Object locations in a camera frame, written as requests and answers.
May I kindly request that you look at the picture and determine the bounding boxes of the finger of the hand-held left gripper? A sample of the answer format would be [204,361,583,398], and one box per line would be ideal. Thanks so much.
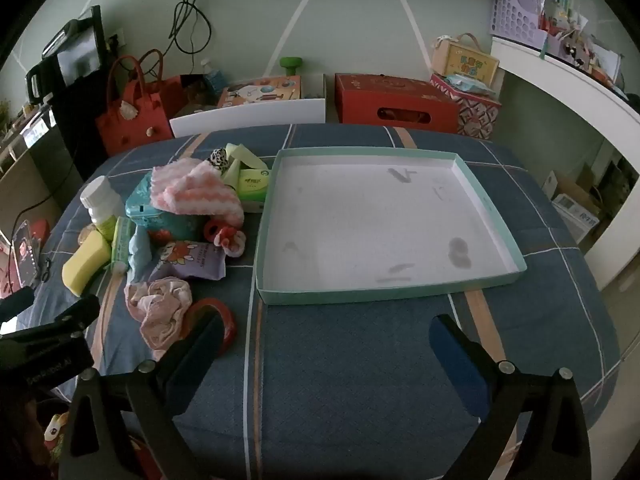
[0,286,36,322]
[52,294,102,335]

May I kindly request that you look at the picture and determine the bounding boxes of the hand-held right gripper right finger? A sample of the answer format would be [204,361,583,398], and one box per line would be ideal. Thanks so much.
[428,314,594,480]

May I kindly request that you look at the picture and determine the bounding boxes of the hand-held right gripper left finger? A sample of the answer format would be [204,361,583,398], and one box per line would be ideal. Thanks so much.
[61,311,226,480]

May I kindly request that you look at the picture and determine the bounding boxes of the yellow sponge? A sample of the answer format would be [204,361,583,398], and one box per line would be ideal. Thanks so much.
[62,232,112,297]

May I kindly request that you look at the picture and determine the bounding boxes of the long green box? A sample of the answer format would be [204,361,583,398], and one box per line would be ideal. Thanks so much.
[111,216,137,273]

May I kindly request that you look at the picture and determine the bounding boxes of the purple printed packet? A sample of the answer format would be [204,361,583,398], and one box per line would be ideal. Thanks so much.
[150,241,227,283]

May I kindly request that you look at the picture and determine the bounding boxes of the red white scrunchie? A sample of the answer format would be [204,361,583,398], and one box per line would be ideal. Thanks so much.
[202,219,248,258]

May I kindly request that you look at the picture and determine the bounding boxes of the pink white striped cloth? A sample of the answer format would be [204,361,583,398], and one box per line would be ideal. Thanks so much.
[150,157,246,226]

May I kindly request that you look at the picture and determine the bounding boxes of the white tray with green rim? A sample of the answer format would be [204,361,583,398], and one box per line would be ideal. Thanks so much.
[254,147,527,306]

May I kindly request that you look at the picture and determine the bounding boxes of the green tissue packet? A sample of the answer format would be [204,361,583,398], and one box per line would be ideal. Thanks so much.
[237,167,271,213]

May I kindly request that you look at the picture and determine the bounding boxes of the red tape roll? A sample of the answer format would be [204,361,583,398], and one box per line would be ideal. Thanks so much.
[182,297,237,357]

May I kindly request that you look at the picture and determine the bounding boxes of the crumpled pink cloth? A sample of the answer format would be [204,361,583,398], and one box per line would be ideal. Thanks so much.
[124,277,193,352]

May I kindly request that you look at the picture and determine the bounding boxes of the red round case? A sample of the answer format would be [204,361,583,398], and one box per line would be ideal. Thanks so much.
[27,219,51,248]

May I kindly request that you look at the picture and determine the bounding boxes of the white bottle with green label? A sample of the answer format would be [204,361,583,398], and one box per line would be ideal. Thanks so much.
[80,176,126,241]

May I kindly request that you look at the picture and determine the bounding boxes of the teal wet wipes pack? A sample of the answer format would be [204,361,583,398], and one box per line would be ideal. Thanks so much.
[125,172,213,246]

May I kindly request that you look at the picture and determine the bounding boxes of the light green cloth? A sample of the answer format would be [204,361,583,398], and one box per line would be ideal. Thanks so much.
[222,142,268,188]

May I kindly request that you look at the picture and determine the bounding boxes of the red felt handbag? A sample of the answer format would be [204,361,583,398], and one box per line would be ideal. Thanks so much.
[95,50,176,157]

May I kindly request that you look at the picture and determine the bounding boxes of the cardboard boxes under shelf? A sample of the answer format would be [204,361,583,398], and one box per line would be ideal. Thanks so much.
[542,160,640,241]

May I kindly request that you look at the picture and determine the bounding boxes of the white board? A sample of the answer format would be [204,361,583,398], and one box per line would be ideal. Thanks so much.
[170,98,327,138]

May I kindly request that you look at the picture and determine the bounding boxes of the red white patterned box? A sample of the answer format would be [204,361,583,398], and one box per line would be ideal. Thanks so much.
[430,74,502,141]

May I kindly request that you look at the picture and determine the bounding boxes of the dark red paper bag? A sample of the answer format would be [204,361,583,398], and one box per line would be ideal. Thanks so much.
[165,74,221,121]

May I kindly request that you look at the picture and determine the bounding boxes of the colourful toy box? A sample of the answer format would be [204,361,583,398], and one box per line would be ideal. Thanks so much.
[216,75,302,109]

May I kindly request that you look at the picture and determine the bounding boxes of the clear water bottle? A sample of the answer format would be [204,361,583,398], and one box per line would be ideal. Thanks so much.
[200,58,227,98]

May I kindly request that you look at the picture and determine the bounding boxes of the red cardboard box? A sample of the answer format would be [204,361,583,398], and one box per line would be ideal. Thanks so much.
[334,73,461,135]

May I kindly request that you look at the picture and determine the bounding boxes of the blue wipes packet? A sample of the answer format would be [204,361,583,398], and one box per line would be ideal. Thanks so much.
[442,74,496,96]

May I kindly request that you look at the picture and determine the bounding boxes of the white curved shelf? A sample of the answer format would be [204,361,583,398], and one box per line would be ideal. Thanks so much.
[490,35,640,291]

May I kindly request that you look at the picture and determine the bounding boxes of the green dumbbell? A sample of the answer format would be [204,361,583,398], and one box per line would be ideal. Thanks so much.
[279,56,307,78]

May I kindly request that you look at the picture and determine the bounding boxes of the purple file rack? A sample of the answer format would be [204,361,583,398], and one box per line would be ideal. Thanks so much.
[487,0,551,51]

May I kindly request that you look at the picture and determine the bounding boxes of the thin black floor cable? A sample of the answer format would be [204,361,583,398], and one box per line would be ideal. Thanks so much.
[12,187,53,231]

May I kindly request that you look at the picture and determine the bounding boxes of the beige case with handle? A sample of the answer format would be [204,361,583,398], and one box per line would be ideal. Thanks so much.
[431,33,501,88]

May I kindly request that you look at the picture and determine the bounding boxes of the black hanging cable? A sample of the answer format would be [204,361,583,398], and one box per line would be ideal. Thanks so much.
[167,0,213,56]

